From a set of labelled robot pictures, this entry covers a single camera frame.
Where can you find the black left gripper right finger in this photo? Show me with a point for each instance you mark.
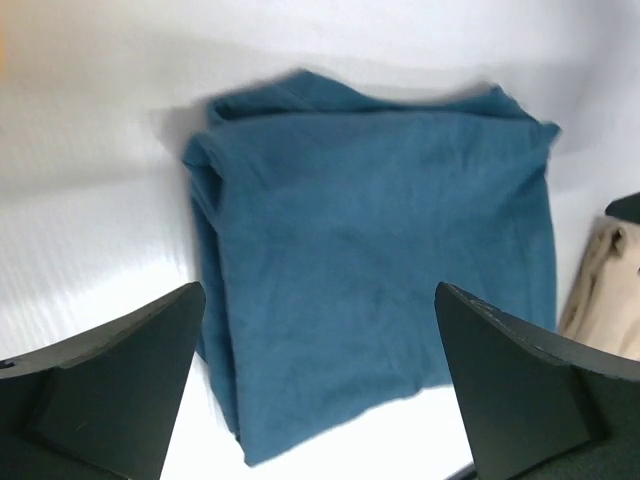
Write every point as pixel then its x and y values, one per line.
pixel 536 405

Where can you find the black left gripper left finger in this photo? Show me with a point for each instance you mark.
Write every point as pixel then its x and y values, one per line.
pixel 101 404

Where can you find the dark blue t shirt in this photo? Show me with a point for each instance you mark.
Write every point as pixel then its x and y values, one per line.
pixel 326 220

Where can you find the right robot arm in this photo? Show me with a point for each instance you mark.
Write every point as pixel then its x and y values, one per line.
pixel 625 209

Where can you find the beige folded t shirt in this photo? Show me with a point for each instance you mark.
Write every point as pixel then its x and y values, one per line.
pixel 602 310

